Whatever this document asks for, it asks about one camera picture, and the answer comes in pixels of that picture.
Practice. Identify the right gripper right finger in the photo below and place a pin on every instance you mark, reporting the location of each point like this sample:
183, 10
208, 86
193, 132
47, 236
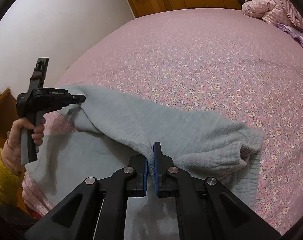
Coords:
205, 208

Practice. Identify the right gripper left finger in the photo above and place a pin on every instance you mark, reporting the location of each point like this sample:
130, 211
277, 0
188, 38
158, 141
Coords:
95, 209

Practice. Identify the grey fleece pants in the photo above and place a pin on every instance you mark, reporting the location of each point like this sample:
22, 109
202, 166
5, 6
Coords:
111, 126

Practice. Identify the left hand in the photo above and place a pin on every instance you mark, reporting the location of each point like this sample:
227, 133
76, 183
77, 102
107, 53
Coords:
11, 153

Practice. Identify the wooden nightstand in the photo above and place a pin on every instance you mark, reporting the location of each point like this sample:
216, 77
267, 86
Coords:
7, 116

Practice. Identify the yellow left sleeve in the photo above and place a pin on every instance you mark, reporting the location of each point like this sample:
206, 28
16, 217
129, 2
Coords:
11, 178

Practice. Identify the pink floral bed sheet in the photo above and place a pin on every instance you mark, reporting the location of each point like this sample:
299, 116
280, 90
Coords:
202, 60

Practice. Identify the purple ruffled pillow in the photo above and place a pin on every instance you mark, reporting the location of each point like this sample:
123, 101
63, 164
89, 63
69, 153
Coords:
295, 33

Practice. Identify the pink quilted comforter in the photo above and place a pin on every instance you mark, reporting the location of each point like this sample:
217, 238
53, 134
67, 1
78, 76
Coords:
273, 12

